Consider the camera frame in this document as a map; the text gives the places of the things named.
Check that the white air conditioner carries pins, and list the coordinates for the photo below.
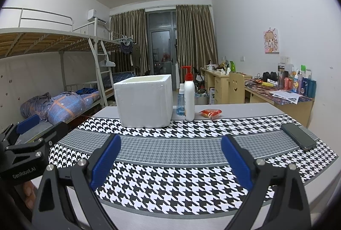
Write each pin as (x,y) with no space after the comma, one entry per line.
(96,15)

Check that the houndstooth table mat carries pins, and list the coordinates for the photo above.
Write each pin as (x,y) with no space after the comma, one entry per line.
(170,192)

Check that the cartoon wall poster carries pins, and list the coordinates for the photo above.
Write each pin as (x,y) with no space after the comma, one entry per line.
(271,41)

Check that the dark hanging clothes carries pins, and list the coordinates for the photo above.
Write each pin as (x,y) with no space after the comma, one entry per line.
(129,53)

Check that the dark steel thermos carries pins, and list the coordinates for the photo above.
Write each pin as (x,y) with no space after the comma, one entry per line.
(280,77)

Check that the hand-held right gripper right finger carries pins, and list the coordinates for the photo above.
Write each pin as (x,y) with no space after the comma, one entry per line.
(237,163)

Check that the pile of desk clutter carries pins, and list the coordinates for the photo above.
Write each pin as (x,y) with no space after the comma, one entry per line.
(217,66)

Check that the white wall box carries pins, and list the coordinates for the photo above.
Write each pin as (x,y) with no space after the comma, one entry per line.
(284,60)

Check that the glass balcony door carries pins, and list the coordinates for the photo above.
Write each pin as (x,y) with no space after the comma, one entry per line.
(161,51)

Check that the colourful desk mat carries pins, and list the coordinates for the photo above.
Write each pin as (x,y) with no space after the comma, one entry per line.
(258,87)

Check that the white foam box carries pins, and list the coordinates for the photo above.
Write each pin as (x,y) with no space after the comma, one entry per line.
(143,102)

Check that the row of toiletry bottles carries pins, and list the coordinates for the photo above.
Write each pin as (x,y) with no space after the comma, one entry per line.
(303,86)

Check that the white metal bunk bed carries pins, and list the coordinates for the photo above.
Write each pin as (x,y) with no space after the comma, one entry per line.
(117,42)
(40,41)

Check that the printed paper sheets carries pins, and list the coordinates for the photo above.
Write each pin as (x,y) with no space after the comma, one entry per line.
(286,96)

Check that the dark blue garment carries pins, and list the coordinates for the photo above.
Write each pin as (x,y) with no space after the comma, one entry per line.
(86,91)

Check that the wooden smiley chair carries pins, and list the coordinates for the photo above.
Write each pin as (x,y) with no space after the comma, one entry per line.
(236,89)

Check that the white red pump bottle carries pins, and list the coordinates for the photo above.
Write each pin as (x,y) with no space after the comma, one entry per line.
(189,102)

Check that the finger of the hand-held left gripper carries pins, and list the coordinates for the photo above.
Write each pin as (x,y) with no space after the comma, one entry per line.
(53,134)
(28,123)

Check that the yellow tube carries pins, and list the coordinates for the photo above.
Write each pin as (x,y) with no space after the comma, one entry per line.
(268,83)

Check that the red snack packet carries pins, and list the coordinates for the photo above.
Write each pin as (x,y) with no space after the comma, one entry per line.
(210,113)

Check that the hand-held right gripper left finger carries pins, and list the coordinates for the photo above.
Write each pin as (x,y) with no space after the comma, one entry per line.
(105,160)

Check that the blue orange checked quilt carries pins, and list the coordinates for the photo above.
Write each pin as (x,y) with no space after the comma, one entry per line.
(64,107)

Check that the wooden desk with drawers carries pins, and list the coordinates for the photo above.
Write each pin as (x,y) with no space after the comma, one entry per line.
(221,89)

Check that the blue checked bedding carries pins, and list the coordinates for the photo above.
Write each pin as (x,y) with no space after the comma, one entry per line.
(117,79)

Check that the black folding chair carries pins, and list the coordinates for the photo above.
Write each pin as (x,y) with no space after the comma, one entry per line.
(201,77)

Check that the white blue carton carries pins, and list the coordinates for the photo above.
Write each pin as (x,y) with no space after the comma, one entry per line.
(212,95)

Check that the person's left hand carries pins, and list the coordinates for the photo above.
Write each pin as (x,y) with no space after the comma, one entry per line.
(28,194)

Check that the white clothes hanger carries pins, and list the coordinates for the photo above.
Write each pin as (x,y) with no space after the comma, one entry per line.
(109,62)

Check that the brown curtain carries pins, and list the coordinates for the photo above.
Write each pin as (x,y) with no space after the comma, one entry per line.
(197,41)
(128,38)

